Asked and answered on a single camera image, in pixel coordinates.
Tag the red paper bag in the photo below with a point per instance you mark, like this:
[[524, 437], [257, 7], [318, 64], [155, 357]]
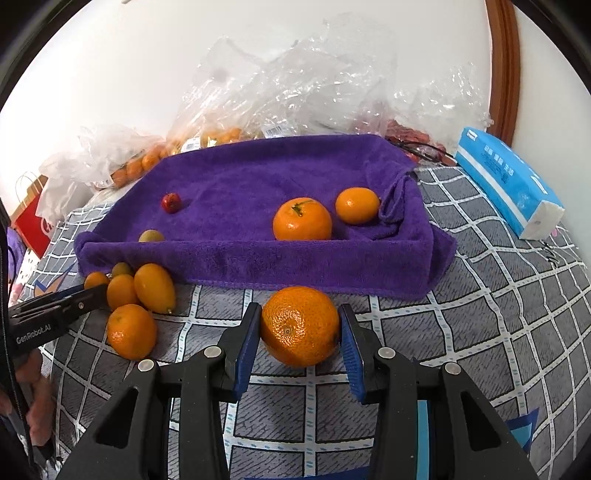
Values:
[[30, 221]]

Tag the oval orange kumquat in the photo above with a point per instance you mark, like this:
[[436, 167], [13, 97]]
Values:
[[154, 287]]

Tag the clear bag of tangerines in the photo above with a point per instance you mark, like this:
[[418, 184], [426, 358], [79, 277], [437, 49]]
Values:
[[138, 166]]

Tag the person's left hand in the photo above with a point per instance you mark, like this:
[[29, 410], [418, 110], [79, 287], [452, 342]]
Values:
[[37, 397]]

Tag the grey checked star bedsheet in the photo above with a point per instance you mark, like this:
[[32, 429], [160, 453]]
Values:
[[485, 300]]

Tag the clear bag of kumquats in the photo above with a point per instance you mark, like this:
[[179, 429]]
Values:
[[217, 136]]

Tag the stemmed orange mandarin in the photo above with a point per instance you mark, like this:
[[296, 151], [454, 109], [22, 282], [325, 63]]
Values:
[[302, 220]]

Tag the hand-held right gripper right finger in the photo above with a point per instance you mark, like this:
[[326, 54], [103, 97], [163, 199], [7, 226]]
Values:
[[351, 360]]

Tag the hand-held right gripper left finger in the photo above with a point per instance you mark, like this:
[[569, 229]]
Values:
[[249, 341]]

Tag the small orange tangerine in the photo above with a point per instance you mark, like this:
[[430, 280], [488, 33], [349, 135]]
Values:
[[131, 331], [357, 206], [122, 291], [96, 279]]

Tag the brown wooden door frame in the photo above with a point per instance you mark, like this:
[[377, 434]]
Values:
[[503, 69]]

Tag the purple towel tray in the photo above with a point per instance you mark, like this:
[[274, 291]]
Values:
[[258, 184]]

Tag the white plastic bag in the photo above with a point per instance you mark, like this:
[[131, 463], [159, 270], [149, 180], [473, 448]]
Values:
[[60, 189]]

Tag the red cherry tomato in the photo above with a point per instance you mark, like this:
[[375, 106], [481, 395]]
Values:
[[171, 202]]

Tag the blue tissue pack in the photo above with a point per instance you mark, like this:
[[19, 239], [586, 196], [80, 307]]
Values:
[[498, 175]]

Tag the clear bag of red fruits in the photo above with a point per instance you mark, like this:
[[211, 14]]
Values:
[[406, 131]]

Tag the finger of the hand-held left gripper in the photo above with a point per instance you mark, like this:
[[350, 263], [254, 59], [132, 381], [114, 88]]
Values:
[[64, 293], [87, 302]]

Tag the large orange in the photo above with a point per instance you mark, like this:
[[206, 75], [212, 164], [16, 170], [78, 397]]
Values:
[[300, 325]]

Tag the small yellow-green fruit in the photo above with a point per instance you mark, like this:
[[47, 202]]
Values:
[[151, 236], [122, 268]]

